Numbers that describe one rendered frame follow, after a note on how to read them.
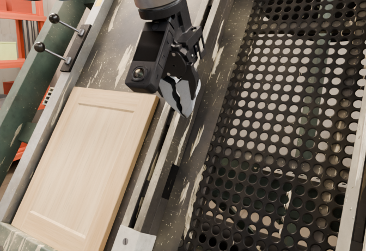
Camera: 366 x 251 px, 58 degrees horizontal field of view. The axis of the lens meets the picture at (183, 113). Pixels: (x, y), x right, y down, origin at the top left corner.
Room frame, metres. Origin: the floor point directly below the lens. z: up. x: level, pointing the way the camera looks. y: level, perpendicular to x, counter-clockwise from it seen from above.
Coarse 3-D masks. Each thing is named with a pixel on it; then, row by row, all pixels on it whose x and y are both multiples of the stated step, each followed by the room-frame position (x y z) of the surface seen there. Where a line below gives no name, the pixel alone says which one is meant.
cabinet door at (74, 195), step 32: (96, 96) 1.08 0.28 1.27; (128, 96) 1.01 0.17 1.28; (64, 128) 1.07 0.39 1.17; (96, 128) 1.00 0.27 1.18; (128, 128) 0.93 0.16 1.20; (64, 160) 0.99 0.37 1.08; (96, 160) 0.93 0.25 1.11; (128, 160) 0.87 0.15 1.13; (32, 192) 0.97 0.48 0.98; (64, 192) 0.92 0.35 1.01; (96, 192) 0.86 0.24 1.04; (32, 224) 0.90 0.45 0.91; (64, 224) 0.85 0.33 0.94; (96, 224) 0.80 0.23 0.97
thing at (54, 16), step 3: (51, 15) 1.21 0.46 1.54; (54, 15) 1.21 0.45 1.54; (57, 15) 1.22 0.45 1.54; (48, 18) 1.22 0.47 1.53; (51, 18) 1.21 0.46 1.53; (54, 18) 1.21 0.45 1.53; (57, 18) 1.22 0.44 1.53; (51, 21) 1.21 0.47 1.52; (54, 21) 1.22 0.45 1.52; (57, 21) 1.22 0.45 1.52; (60, 21) 1.23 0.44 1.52; (63, 24) 1.24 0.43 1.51; (66, 24) 1.24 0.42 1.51; (69, 27) 1.24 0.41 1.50; (72, 27) 1.25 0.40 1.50; (75, 30) 1.25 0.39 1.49; (78, 30) 1.25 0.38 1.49; (81, 30) 1.25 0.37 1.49; (84, 30) 1.26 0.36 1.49; (78, 33) 1.25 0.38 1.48; (81, 33) 1.25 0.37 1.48
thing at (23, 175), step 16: (96, 0) 1.35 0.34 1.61; (112, 0) 1.36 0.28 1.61; (96, 16) 1.29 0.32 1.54; (96, 32) 1.29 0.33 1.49; (80, 64) 1.22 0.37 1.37; (64, 80) 1.17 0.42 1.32; (64, 96) 1.16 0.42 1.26; (48, 112) 1.12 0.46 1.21; (48, 128) 1.10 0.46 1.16; (32, 144) 1.07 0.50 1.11; (32, 160) 1.04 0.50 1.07; (16, 176) 1.02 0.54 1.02; (32, 176) 1.03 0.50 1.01; (16, 192) 0.99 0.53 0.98; (0, 208) 0.97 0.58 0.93; (16, 208) 0.98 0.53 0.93
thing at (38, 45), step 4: (36, 44) 1.16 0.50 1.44; (40, 44) 1.16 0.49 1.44; (44, 44) 1.18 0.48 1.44; (36, 48) 1.16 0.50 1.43; (40, 48) 1.16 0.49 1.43; (44, 48) 1.17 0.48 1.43; (40, 52) 1.17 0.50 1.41; (48, 52) 1.18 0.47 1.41; (52, 52) 1.18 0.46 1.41; (56, 56) 1.19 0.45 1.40; (60, 56) 1.19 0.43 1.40; (64, 60) 1.20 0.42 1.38; (68, 60) 1.20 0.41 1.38
